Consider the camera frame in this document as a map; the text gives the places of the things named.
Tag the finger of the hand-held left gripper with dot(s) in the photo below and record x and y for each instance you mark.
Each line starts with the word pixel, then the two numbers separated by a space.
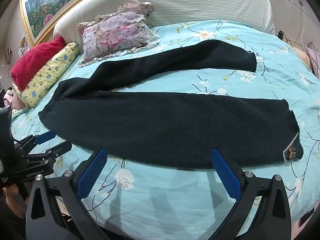
pixel 60 150
pixel 45 136

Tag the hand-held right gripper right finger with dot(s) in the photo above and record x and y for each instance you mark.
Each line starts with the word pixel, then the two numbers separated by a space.
pixel 225 175

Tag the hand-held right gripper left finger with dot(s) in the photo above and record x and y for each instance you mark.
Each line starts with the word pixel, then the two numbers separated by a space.
pixel 92 175

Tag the black pants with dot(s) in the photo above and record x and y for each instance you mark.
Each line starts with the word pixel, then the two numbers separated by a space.
pixel 162 125

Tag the person's left hand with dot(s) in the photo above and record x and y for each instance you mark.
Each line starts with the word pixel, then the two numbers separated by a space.
pixel 13 200

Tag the pink cloth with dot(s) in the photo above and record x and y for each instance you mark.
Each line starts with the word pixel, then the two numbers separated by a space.
pixel 12 100

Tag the teal floral bed sheet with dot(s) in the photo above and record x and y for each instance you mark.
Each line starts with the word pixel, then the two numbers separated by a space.
pixel 175 205

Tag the yellow cartoon print pillow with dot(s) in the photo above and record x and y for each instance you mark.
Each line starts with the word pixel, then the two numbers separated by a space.
pixel 50 77

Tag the red fluffy pillow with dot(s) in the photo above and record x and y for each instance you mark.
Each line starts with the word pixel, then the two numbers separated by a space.
pixel 35 60

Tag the purple floral pillow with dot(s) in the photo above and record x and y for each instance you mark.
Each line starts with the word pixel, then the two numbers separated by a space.
pixel 117 32

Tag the gold framed landscape painting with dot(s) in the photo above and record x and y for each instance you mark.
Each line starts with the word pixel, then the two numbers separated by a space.
pixel 42 5

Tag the pink purple bedding pile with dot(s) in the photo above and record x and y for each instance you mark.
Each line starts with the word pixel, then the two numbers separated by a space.
pixel 312 57

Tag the black charger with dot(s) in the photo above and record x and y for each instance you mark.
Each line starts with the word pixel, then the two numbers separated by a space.
pixel 281 34

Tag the white striped headboard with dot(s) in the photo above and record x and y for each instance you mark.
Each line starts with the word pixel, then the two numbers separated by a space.
pixel 200 2

